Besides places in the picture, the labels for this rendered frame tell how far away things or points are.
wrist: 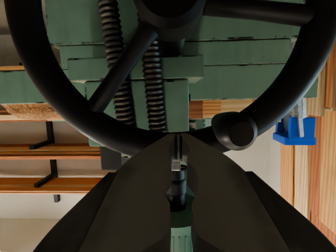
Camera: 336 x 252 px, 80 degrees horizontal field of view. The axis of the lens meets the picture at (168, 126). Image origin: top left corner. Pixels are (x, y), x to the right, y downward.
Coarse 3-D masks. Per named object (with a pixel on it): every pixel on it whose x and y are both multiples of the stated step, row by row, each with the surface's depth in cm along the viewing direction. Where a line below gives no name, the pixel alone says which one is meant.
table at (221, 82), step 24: (0, 72) 36; (24, 72) 36; (72, 72) 27; (96, 72) 27; (168, 72) 26; (192, 72) 26; (216, 72) 35; (240, 72) 35; (264, 72) 35; (0, 96) 37; (24, 96) 37; (192, 96) 36; (216, 96) 36; (240, 96) 36; (312, 96) 35
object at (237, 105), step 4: (224, 100) 53; (228, 100) 53; (232, 100) 53; (236, 100) 53; (240, 100) 53; (244, 100) 53; (248, 100) 53; (224, 104) 53; (228, 104) 53; (232, 104) 53; (236, 104) 53; (240, 104) 53; (244, 104) 53; (248, 104) 53; (224, 108) 53; (228, 108) 53; (232, 108) 53; (236, 108) 53; (240, 108) 53; (204, 116) 54; (208, 116) 54; (212, 116) 54
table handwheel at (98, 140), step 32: (32, 0) 17; (160, 0) 15; (192, 0) 15; (224, 0) 17; (256, 0) 17; (320, 0) 16; (32, 32) 17; (160, 32) 17; (320, 32) 16; (32, 64) 17; (128, 64) 18; (288, 64) 18; (320, 64) 17; (64, 96) 18; (96, 96) 18; (288, 96) 17; (96, 128) 18; (128, 128) 19
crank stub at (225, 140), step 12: (216, 120) 14; (228, 120) 12; (240, 120) 12; (252, 120) 13; (216, 132) 14; (228, 132) 12; (240, 132) 12; (252, 132) 12; (228, 144) 13; (240, 144) 12
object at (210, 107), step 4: (204, 100) 51; (208, 100) 51; (212, 100) 51; (216, 100) 51; (220, 100) 51; (204, 104) 51; (208, 104) 51; (212, 104) 51; (216, 104) 51; (220, 104) 51; (204, 108) 52; (208, 108) 51; (212, 108) 51; (216, 108) 51; (220, 108) 51; (204, 112) 52; (208, 112) 52; (212, 112) 52; (216, 112) 52; (220, 112) 52; (56, 116) 53; (60, 116) 53
